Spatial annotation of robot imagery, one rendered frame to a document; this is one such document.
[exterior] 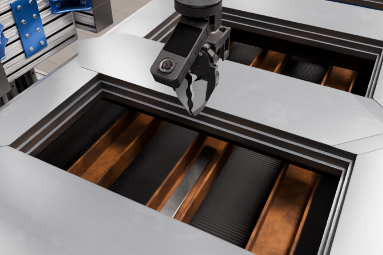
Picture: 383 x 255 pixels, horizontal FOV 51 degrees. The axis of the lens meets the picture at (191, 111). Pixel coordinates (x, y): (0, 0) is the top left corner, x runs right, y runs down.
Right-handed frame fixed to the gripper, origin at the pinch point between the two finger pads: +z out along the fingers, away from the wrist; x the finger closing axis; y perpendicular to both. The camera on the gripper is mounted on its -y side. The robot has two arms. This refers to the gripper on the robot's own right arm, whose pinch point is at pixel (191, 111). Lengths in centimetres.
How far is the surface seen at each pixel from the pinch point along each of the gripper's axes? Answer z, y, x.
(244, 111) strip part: 5.7, 11.0, -6.1
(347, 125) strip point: 5.7, 16.1, -25.0
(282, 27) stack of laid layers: 8, 53, -1
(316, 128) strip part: 5.7, 12.4, -20.0
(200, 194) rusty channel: 21.9, 0.3, -2.1
